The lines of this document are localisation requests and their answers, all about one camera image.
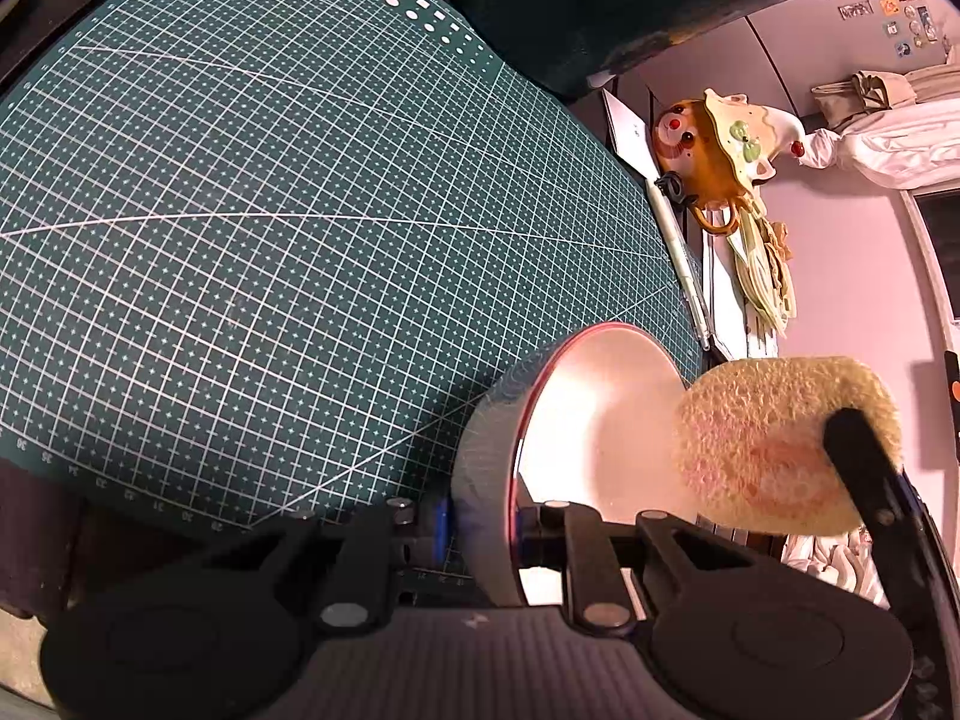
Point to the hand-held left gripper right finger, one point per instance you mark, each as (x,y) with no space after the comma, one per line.
(540,540)

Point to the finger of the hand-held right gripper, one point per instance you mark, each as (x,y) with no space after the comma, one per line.
(855,457)

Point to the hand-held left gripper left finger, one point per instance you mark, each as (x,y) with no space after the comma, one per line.
(442,529)

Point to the pale oval sponge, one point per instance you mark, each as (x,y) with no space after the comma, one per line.
(750,435)

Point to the white bowl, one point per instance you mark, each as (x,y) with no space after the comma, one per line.
(600,405)

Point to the crumpled pale cloth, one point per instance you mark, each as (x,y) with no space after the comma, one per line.
(832,562)

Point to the pale green plastic frames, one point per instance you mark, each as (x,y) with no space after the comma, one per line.
(765,277)

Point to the stack of white papers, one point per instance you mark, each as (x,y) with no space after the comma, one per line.
(727,292)

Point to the beige lace cloth piece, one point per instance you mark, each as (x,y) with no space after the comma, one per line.
(780,240)

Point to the dark window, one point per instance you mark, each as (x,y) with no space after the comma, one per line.
(946,232)

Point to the white pen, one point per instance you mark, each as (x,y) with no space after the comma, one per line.
(679,255)

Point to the white fabric bundle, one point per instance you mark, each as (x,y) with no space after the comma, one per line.
(900,142)

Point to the black binder clip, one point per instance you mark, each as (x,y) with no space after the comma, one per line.
(675,189)

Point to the orange ceramic animal pot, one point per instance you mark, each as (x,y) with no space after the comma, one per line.
(697,142)

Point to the green cutting mat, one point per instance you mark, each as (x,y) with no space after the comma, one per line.
(262,225)

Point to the beige tote bag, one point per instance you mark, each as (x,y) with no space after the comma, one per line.
(870,90)

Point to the white card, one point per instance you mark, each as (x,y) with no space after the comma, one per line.
(626,127)

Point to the white refrigerator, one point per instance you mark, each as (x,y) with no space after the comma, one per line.
(810,37)

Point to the dark green kettle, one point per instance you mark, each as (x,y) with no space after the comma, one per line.
(615,0)

